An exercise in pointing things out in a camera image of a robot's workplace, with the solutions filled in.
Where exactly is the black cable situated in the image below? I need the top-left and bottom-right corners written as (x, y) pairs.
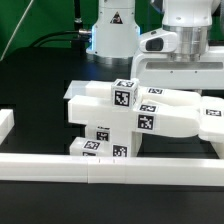
top-left (29, 29), bottom-right (94, 48)

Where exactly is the white tagged cube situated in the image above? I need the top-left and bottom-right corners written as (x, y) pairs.
top-left (111, 79), bottom-right (139, 108)

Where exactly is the white chair seat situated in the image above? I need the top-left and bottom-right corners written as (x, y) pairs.
top-left (106, 129), bottom-right (142, 157)

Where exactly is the grey diagonal rod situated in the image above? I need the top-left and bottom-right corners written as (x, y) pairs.
top-left (0, 0), bottom-right (35, 61)

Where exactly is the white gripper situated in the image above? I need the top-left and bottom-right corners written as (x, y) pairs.
top-left (131, 28), bottom-right (224, 90)

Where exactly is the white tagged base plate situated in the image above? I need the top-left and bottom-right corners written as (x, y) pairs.
top-left (64, 80), bottom-right (88, 100)

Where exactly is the white U-shaped fence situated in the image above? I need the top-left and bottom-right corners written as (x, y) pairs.
top-left (0, 109), bottom-right (224, 188)

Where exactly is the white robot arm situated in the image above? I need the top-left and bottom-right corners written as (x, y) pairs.
top-left (87, 0), bottom-right (224, 90)

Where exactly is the black vertical post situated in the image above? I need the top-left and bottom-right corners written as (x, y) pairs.
top-left (73, 0), bottom-right (84, 48)

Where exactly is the white chair back frame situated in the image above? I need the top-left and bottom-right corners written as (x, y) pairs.
top-left (68, 81), bottom-right (224, 143)

